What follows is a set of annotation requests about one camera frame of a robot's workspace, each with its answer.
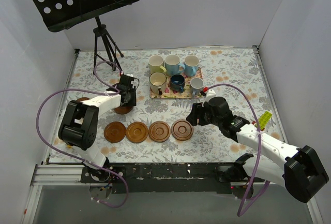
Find brown wooden coaster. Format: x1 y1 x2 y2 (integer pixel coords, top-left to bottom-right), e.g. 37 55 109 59
77 97 89 102
126 122 148 143
104 122 126 143
171 120 194 141
114 106 133 115
148 121 171 143

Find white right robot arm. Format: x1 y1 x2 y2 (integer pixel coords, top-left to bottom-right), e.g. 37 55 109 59
186 97 329 203

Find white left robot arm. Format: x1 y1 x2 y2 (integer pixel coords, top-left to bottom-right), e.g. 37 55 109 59
58 74 137 183

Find floral serving tray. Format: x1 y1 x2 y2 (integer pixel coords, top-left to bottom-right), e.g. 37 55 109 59
149 67 204 99

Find grey-blue small mug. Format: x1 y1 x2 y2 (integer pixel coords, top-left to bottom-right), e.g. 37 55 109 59
190 77 204 97

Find dark blue glazed mug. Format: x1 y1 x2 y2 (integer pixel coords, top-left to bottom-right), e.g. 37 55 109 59
170 74 185 93

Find yellow-green mug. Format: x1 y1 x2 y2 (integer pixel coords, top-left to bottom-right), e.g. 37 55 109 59
148 55 167 74

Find floral tablecloth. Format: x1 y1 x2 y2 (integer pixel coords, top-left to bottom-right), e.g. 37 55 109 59
48 47 288 164

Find lime green toy brick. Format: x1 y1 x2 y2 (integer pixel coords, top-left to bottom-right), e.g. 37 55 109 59
258 111 272 130

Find blue mug with white interior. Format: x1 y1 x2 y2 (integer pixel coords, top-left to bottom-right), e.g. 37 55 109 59
184 55 200 77

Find light blue mug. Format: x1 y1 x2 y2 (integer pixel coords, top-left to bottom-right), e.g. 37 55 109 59
164 55 185 77

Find cream mug with black handle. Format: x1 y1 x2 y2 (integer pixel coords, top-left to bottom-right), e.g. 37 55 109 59
149 72 167 95

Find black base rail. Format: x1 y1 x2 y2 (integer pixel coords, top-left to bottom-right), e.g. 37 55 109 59
80 162 264 193

